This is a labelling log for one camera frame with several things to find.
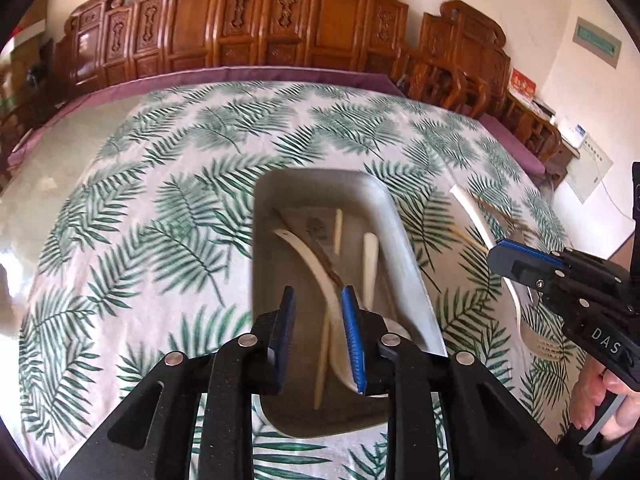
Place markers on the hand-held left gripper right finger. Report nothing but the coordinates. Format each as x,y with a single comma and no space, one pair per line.
352,340

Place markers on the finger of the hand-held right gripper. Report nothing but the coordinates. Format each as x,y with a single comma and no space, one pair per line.
595,272
525,260

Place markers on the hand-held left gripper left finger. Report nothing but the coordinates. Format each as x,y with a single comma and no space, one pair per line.
285,330

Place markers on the wooden cutlery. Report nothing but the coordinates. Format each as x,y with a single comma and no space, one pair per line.
310,265

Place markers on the rectangular metal tray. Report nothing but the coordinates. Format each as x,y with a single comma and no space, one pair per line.
300,200

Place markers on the person's right hand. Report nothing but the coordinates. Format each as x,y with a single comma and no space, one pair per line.
585,395

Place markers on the white electrical panel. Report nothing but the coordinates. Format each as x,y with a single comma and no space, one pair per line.
592,165

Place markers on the white desk phone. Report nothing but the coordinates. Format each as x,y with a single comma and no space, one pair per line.
572,132

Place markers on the tissue box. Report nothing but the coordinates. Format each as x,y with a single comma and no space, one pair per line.
545,107

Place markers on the leaf print tablecloth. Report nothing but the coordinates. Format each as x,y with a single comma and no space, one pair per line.
175,210

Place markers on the red gift box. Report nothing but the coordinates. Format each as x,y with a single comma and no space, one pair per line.
522,85

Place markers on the carved wooden armchair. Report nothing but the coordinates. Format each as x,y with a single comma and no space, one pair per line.
465,45

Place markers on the carved wooden sofa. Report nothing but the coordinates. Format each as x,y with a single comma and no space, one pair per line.
200,15

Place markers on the black fan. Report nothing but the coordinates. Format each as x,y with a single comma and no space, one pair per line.
37,72

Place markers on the grey wall panel box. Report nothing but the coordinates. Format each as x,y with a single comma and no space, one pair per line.
595,42

